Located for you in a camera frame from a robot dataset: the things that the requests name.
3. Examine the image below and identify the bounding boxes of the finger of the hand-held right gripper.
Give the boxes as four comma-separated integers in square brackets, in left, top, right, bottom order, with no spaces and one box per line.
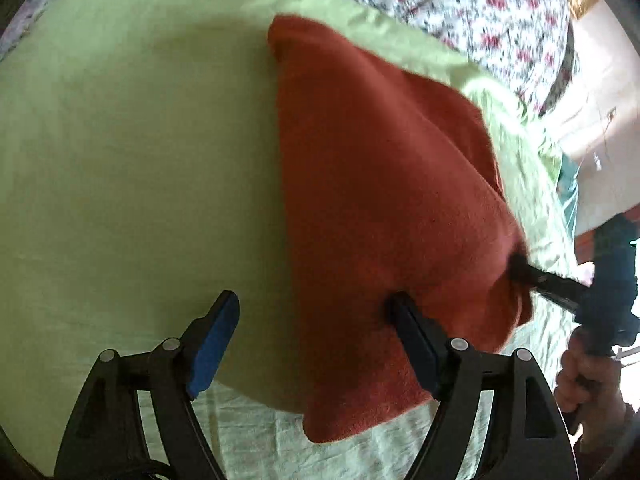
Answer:
[505,254,593,312]

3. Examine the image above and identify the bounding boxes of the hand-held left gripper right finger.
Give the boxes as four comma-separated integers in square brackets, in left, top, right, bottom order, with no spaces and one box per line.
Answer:
[387,292,581,480]

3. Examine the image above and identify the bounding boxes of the light green bed sheet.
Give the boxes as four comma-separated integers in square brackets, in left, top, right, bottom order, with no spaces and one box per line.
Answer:
[0,0,596,480]

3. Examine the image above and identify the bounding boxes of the teal cloth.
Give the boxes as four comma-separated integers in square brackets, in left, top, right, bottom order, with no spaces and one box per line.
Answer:
[554,152,582,238]

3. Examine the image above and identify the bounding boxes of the orange knit sweater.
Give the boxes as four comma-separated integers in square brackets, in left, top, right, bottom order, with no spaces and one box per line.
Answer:
[266,14,536,445]

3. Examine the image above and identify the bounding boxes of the white red floral quilt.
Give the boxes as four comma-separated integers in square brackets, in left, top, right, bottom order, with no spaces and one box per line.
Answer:
[0,0,576,118]

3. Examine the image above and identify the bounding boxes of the person's right hand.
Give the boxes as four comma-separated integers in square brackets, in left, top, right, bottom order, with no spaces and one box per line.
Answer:
[554,327,627,441]

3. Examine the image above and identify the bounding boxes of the person's right forearm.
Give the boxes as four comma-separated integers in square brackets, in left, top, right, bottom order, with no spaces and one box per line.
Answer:
[575,400,640,478]

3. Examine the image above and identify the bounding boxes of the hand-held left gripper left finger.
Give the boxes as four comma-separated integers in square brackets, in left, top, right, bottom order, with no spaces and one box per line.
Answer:
[52,289,241,480]

